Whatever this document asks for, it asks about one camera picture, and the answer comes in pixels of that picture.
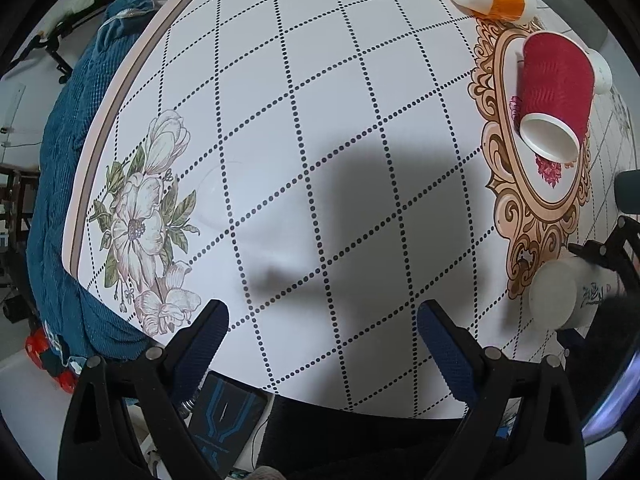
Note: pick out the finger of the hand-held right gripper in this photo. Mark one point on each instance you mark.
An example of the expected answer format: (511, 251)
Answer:
(602, 252)

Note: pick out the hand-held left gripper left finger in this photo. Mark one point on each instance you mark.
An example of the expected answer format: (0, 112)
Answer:
(202, 340)

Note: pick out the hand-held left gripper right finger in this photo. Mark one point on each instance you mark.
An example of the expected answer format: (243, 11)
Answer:
(445, 342)

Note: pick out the white printed cup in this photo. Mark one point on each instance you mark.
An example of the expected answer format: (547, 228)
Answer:
(562, 295)

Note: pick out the red ribbed paper cup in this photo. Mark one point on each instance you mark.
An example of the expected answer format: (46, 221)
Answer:
(555, 95)

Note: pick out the small white cup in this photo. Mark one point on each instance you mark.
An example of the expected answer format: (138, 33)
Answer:
(603, 74)

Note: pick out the dark grey round object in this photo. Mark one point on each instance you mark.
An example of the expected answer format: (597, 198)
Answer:
(630, 190)

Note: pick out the black box with blue pattern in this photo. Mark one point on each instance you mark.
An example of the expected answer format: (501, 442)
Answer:
(225, 422)

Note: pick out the red plastic object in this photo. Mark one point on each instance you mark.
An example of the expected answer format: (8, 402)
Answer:
(47, 357)

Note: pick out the blue quilted blanket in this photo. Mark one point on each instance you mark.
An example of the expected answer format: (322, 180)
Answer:
(70, 170)

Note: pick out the dark wooden chair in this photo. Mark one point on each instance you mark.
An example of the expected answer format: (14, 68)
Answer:
(15, 205)

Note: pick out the black stand with wheels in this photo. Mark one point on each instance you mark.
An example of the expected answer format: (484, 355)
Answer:
(50, 45)

